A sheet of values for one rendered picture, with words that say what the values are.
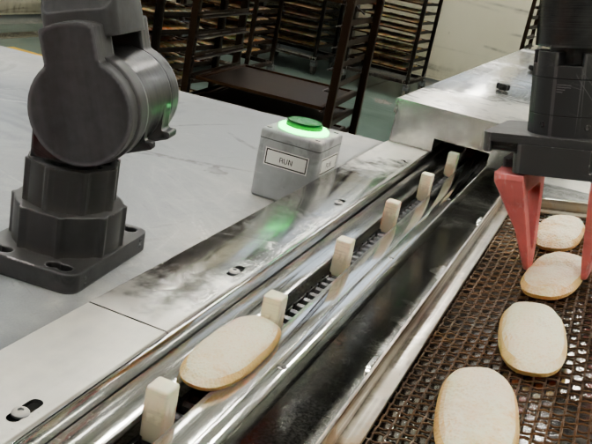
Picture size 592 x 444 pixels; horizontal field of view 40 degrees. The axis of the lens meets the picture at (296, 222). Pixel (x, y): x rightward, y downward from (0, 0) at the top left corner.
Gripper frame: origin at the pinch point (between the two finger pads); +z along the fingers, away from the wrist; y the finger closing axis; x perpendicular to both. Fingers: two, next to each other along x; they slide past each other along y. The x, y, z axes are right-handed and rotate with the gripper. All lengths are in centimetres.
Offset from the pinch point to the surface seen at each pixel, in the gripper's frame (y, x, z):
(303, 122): 31.1, -19.5, -4.6
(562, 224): 1.9, -11.0, 0.2
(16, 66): 90, -34, -6
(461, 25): 229, -678, 7
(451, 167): 21.7, -41.8, 3.1
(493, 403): -1.9, 22.3, 0.3
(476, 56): 213, -679, 34
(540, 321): -1.5, 11.3, 0.2
